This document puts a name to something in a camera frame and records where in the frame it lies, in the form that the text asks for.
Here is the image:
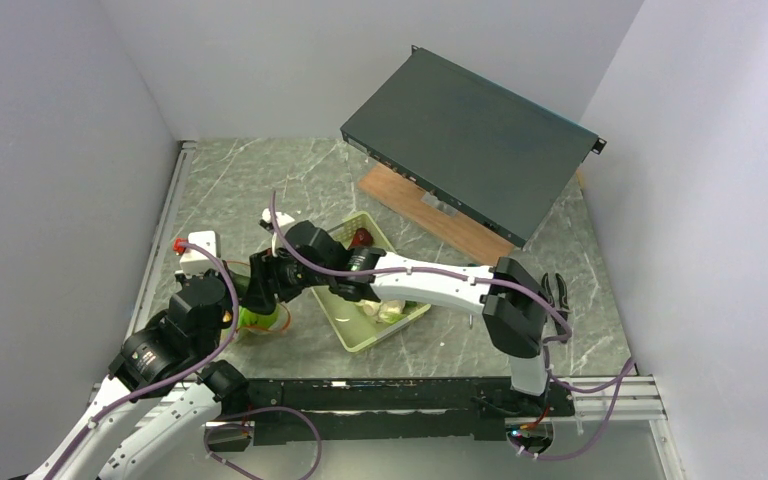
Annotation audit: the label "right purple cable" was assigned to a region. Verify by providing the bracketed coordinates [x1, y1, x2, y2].
[268, 190, 638, 464]

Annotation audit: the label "brown wooden board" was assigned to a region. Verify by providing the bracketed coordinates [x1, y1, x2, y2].
[358, 164, 516, 265]

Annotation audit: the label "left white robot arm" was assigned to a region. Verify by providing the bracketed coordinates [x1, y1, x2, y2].
[28, 271, 249, 479]

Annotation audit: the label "black pliers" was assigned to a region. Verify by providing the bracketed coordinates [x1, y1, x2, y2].
[540, 273, 570, 314]

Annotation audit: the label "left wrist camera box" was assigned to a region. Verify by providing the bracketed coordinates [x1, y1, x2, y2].
[172, 230, 220, 277]

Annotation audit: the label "dark red fruit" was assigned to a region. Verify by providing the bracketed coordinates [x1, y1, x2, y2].
[349, 227, 374, 248]

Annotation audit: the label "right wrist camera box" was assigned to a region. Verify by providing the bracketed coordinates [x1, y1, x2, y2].
[259, 208, 297, 235]

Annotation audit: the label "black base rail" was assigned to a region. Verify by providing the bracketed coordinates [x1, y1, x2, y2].
[209, 376, 577, 452]

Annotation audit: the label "black network switch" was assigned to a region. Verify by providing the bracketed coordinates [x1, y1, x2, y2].
[340, 44, 608, 250]

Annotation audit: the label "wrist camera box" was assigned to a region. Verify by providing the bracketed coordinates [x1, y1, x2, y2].
[259, 208, 297, 235]
[172, 230, 220, 277]

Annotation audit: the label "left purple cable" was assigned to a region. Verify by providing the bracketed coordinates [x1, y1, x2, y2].
[39, 241, 242, 480]

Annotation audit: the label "white cauliflower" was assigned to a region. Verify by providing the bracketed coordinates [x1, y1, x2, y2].
[356, 300, 406, 324]

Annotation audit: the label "purple cable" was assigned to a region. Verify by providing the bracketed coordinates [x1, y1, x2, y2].
[39, 241, 242, 480]
[268, 190, 638, 464]

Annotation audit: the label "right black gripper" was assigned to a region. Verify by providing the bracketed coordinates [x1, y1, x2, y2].
[242, 246, 331, 312]

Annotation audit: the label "green plastic basket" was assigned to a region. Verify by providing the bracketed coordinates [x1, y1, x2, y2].
[313, 211, 431, 353]

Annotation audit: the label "light green pepper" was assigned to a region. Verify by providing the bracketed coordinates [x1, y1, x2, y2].
[238, 307, 279, 330]

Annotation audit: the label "dark green avocado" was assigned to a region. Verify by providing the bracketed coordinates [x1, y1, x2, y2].
[230, 272, 250, 298]

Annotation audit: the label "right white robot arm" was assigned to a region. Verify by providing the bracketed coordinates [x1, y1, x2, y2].
[240, 221, 550, 415]

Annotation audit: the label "clear orange zip bag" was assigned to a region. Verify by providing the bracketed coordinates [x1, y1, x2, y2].
[226, 260, 292, 335]

